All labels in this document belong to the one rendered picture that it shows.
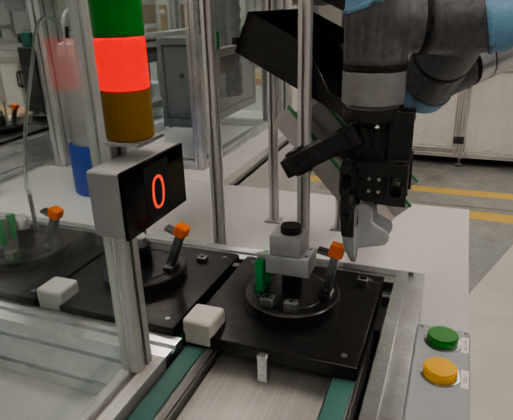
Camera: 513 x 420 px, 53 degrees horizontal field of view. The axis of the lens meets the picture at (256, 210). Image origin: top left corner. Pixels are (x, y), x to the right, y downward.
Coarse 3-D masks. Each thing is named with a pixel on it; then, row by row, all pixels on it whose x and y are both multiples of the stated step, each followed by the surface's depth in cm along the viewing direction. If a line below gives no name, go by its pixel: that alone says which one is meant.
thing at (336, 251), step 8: (320, 248) 73; (328, 248) 73; (336, 248) 71; (328, 256) 72; (336, 256) 71; (328, 264) 72; (336, 264) 72; (328, 272) 73; (328, 280) 73; (328, 288) 74
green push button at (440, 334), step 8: (432, 328) 70; (440, 328) 70; (448, 328) 70; (432, 336) 69; (440, 336) 69; (448, 336) 69; (456, 336) 69; (432, 344) 68; (440, 344) 68; (448, 344) 67; (456, 344) 68
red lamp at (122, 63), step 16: (96, 48) 50; (112, 48) 49; (128, 48) 49; (144, 48) 51; (112, 64) 49; (128, 64) 50; (144, 64) 51; (112, 80) 50; (128, 80) 50; (144, 80) 51
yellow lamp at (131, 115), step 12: (108, 96) 51; (120, 96) 50; (132, 96) 51; (144, 96) 52; (108, 108) 51; (120, 108) 51; (132, 108) 51; (144, 108) 52; (108, 120) 52; (120, 120) 51; (132, 120) 51; (144, 120) 52; (108, 132) 52; (120, 132) 52; (132, 132) 52; (144, 132) 53
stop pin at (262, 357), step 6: (258, 354) 67; (264, 354) 67; (258, 360) 67; (264, 360) 66; (258, 366) 67; (264, 366) 67; (258, 372) 68; (264, 372) 67; (258, 378) 68; (264, 378) 68
